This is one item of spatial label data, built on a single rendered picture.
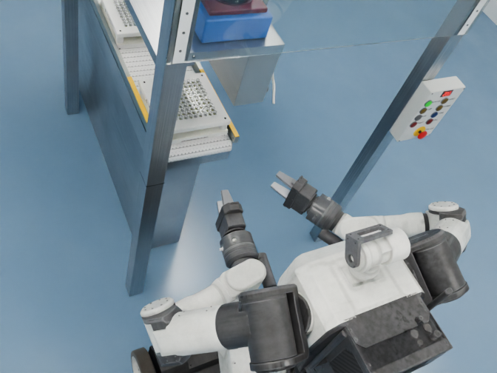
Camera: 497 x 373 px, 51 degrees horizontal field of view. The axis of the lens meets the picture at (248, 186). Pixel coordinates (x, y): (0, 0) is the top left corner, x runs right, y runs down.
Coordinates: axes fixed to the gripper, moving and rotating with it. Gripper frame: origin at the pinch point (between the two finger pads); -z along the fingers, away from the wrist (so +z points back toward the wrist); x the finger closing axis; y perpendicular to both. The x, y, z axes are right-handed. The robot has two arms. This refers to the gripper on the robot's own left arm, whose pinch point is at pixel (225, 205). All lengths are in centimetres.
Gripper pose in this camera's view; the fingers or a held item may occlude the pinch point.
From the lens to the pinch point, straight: 144.8
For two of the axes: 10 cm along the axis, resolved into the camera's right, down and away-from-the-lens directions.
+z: 2.8, 8.0, -5.2
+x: -2.5, 5.9, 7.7
